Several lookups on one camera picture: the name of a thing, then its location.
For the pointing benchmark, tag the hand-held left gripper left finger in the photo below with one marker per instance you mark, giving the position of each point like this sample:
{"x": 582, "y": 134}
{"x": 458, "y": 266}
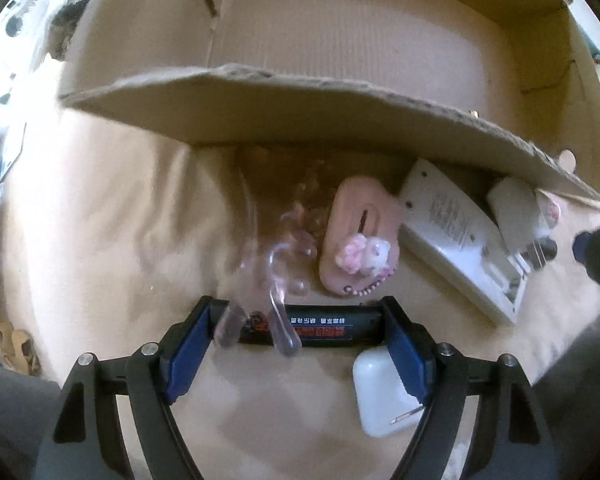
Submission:
{"x": 187, "y": 360}

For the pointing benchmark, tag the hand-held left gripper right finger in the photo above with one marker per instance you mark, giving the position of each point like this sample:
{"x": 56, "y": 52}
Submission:
{"x": 407, "y": 360}

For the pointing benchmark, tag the white earbuds case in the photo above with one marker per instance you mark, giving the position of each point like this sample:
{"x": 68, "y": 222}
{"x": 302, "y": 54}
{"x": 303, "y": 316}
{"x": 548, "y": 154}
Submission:
{"x": 380, "y": 395}

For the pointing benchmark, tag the white pill bottle red label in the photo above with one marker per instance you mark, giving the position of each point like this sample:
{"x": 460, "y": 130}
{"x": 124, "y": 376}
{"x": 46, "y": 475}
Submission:
{"x": 550, "y": 207}

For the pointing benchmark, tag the black cylindrical battery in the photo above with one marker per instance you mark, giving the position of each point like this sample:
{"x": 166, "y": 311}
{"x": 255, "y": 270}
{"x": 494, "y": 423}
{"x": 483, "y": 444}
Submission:
{"x": 335, "y": 330}

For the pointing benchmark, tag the white power adapter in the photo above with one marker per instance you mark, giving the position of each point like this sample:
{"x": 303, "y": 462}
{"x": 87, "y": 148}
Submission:
{"x": 515, "y": 210}

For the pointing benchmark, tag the white battery charger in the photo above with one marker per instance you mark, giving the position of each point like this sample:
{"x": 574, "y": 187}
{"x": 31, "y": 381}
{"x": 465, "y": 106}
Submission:
{"x": 455, "y": 240}

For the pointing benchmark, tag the brown cardboard box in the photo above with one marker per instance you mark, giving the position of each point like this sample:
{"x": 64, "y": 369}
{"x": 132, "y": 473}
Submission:
{"x": 330, "y": 35}

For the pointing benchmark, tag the white lace cloth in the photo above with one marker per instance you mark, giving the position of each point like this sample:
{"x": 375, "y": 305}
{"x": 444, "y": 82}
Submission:
{"x": 35, "y": 5}

